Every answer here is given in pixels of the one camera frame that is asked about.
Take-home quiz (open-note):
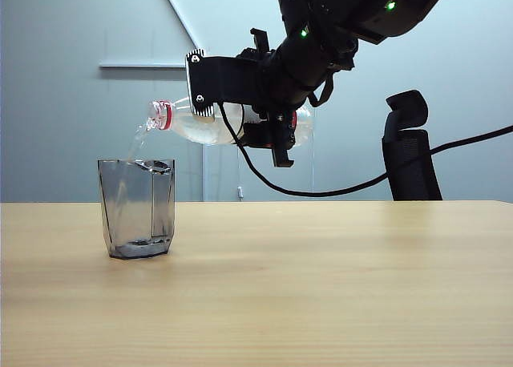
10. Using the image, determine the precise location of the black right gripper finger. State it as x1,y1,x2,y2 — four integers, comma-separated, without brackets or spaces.
185,49,265,117
242,120,281,148

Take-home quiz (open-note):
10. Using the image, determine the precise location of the clear red-label water bottle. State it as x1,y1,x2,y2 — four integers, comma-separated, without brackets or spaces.
146,98,314,147

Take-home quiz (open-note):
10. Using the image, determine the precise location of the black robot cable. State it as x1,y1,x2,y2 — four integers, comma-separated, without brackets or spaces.
218,101,513,198

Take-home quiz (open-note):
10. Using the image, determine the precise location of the grey transparent faceted mug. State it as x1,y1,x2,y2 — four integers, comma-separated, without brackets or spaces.
95,159,176,260

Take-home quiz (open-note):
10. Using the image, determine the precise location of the thin white hanging cable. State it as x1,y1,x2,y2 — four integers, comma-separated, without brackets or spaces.
236,146,244,201

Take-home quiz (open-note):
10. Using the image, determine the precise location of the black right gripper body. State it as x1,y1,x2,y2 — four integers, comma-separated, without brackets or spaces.
235,28,306,168

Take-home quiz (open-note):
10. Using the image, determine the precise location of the black mesh office chair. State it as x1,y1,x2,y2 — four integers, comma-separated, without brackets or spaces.
381,89,443,202

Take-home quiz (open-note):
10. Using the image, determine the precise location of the slanted white wall conduit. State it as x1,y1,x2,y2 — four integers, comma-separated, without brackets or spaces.
157,0,201,52

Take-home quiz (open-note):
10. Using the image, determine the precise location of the long white wall rail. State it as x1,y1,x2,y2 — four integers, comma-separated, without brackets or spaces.
98,61,188,71

